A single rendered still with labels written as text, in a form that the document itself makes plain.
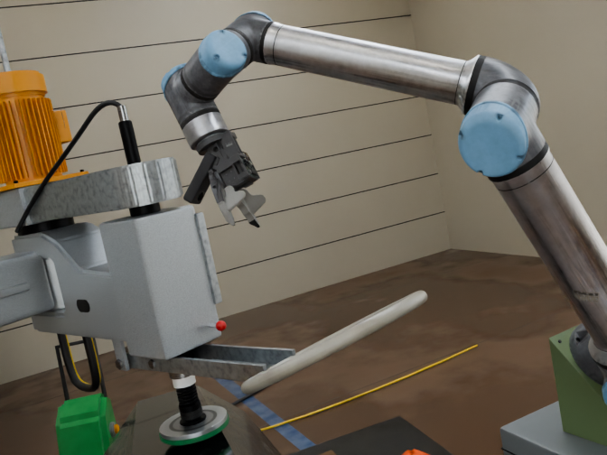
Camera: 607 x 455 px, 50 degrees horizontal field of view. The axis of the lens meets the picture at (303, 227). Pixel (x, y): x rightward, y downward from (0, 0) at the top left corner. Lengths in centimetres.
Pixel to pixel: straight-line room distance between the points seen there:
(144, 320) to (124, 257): 19
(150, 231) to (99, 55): 523
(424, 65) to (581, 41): 538
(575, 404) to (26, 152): 189
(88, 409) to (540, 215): 287
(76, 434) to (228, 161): 252
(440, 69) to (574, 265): 44
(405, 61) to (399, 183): 685
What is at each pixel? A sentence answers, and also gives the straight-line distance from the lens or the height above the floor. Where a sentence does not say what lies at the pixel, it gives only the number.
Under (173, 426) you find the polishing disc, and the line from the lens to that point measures 213.
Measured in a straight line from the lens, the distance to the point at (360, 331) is 132.
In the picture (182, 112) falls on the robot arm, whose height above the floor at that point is 178.
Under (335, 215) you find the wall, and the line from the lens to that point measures 767.
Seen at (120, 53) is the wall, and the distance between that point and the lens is 706.
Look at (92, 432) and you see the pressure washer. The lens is 363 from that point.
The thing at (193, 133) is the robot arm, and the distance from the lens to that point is 137.
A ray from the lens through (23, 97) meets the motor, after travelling 250.
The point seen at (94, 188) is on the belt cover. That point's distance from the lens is 199.
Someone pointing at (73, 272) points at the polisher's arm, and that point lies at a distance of 225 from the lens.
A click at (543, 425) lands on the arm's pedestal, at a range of 182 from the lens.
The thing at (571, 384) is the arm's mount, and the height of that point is 99.
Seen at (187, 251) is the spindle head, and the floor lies 142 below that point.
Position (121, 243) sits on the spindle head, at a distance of 193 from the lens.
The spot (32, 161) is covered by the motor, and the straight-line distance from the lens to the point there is 248.
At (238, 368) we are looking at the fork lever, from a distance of 175.
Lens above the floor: 166
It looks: 7 degrees down
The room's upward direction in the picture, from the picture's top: 11 degrees counter-clockwise
